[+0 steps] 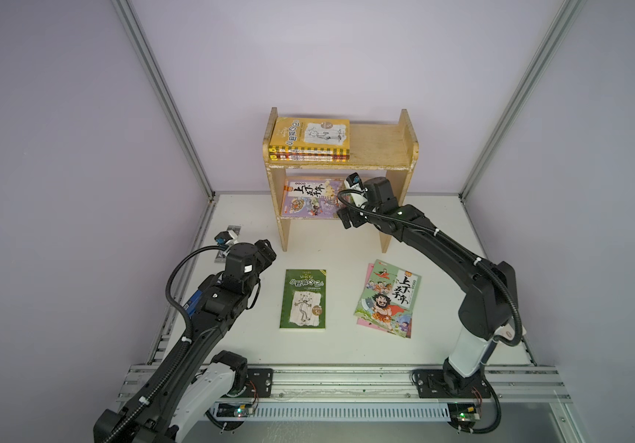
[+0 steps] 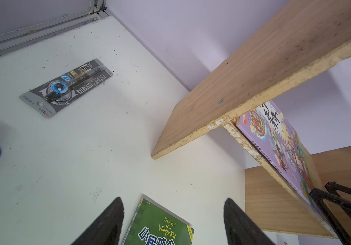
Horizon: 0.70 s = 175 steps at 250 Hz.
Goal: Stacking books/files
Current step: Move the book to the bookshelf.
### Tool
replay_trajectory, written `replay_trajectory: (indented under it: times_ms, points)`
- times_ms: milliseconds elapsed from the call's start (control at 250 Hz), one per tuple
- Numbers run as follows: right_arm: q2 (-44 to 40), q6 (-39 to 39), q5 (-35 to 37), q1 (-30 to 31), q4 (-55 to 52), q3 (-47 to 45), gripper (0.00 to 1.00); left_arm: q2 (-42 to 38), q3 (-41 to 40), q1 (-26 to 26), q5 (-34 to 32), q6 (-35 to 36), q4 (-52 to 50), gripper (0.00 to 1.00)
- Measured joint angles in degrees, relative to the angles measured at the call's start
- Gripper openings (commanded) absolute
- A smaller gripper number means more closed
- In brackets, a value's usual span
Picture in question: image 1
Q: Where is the controller circuit board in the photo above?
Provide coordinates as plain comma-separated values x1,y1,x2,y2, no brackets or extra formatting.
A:
448,403,481,423
215,403,256,420

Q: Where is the green pink bottom comic book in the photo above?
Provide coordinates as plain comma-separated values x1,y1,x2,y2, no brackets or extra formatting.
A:
354,258,422,337

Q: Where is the red wimpy kid book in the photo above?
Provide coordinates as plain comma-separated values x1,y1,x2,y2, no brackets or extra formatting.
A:
269,153,350,162

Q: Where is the left controller circuit board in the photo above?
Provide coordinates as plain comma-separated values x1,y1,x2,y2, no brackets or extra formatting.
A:
215,403,256,420

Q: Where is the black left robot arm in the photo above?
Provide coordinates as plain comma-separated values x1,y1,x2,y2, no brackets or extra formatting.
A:
93,239,277,442

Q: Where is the yellow green-edged wimpy kid book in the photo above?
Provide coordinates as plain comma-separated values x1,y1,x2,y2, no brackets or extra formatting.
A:
269,117,351,156

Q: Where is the right controller circuit board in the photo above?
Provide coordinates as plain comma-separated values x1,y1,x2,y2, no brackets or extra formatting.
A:
448,403,481,423

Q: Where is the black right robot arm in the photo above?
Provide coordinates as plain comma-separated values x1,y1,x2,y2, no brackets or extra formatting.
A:
337,173,524,398

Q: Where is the white slotted cable duct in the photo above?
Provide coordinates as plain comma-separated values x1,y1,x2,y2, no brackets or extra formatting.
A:
210,402,450,423

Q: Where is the pink calculator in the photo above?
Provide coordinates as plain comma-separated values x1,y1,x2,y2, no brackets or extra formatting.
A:
493,324,527,347

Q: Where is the pink Chinese comic book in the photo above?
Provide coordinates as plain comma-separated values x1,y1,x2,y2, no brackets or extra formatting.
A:
357,263,413,339

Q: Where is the purple cartoon comic book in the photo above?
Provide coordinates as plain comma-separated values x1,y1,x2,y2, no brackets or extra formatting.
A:
280,178,344,220

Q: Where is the blue stapler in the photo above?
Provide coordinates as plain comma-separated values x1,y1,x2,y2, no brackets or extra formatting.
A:
184,291,202,317

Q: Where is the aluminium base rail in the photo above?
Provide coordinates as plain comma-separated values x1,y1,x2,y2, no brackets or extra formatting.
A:
117,364,572,404

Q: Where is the green wimpy kid book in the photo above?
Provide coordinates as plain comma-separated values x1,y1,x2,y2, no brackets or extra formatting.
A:
280,269,327,330

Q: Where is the wooden two-tier bookshelf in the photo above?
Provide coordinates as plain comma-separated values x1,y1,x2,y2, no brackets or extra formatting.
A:
262,107,419,251

